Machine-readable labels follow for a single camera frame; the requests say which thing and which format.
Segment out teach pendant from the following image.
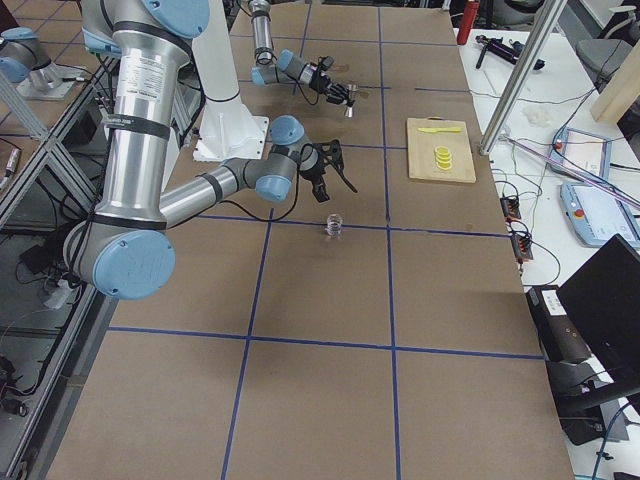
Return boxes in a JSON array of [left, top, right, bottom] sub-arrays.
[[549, 127, 612, 180], [560, 182, 639, 249]]

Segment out black tool with handle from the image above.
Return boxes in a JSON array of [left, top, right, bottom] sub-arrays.
[[475, 35, 525, 69]]

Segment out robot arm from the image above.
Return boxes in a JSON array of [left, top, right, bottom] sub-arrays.
[[63, 1, 344, 300], [247, 1, 355, 118]]

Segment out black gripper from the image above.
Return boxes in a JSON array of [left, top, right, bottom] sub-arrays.
[[308, 56, 355, 108], [299, 139, 358, 202]]

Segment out near teach pendant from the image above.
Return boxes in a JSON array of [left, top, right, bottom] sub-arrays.
[[560, 182, 639, 249]]

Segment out crumpled white tissue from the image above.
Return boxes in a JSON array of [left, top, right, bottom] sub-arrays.
[[522, 105, 553, 128]]

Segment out metal rod green tip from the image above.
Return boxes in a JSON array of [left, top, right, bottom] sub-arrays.
[[498, 134, 639, 210]]

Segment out red bottle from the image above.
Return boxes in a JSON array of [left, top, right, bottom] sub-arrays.
[[456, 0, 480, 46]]

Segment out black monitor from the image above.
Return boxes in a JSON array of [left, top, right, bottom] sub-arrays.
[[557, 234, 639, 379]]

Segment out far teach pendant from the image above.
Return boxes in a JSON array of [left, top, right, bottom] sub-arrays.
[[549, 127, 612, 180]]

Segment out aluminium frame post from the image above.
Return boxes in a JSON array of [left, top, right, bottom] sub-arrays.
[[479, 0, 567, 156]]

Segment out wooden cutting board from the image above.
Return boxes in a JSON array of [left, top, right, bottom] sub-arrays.
[[406, 118, 476, 184]]

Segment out lemon slices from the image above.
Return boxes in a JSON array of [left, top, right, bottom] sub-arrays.
[[434, 145, 453, 171]]

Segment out clear glass cup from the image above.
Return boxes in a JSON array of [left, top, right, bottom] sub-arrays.
[[325, 213, 343, 238]]

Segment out steel double jigger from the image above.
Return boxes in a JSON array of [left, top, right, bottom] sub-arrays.
[[344, 84, 359, 118]]

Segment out wooden plank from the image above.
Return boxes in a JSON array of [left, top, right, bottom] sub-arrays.
[[591, 19, 639, 123]]

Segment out yellow plastic knife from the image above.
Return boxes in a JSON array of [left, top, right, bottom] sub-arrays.
[[417, 127, 462, 134]]

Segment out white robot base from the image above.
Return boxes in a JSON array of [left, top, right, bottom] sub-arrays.
[[192, 0, 269, 162]]

